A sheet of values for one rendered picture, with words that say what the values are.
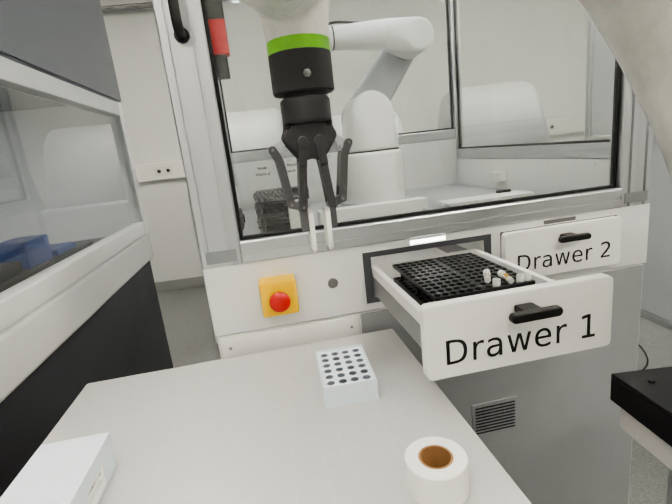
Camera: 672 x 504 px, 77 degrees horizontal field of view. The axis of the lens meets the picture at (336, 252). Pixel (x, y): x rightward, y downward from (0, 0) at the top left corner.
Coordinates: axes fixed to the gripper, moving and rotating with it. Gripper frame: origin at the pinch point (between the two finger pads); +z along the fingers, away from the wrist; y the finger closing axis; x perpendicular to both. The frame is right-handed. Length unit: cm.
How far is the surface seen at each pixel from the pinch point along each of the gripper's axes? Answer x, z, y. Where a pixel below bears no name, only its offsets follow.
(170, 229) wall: -352, 43, 81
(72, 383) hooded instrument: -33, 33, 55
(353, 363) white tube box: 2.7, 22.9, -2.6
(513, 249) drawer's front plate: -14.0, 13.1, -44.7
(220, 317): -18.7, 18.4, 19.3
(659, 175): -120, 19, -207
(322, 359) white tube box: -1.0, 22.9, 2.1
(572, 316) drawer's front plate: 17.4, 14.8, -32.3
